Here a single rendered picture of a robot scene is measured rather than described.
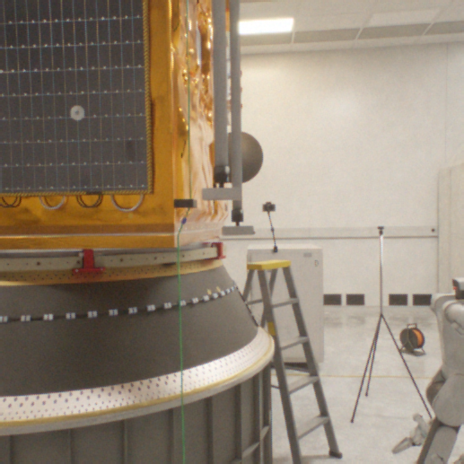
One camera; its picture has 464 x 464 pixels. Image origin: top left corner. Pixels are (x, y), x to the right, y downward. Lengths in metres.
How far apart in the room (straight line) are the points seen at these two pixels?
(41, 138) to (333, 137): 8.67
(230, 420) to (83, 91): 1.47
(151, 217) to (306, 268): 4.37
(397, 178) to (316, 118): 2.01
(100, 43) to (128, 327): 1.06
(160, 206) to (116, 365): 0.64
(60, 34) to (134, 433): 1.45
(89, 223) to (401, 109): 9.18
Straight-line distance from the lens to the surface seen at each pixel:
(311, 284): 5.96
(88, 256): 1.96
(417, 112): 10.58
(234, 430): 2.29
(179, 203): 1.68
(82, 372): 1.91
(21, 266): 2.01
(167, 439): 2.02
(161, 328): 2.03
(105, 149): 1.72
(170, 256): 2.11
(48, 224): 1.83
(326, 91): 10.30
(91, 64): 1.79
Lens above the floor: 1.84
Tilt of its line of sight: 2 degrees down
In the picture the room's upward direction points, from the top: 1 degrees counter-clockwise
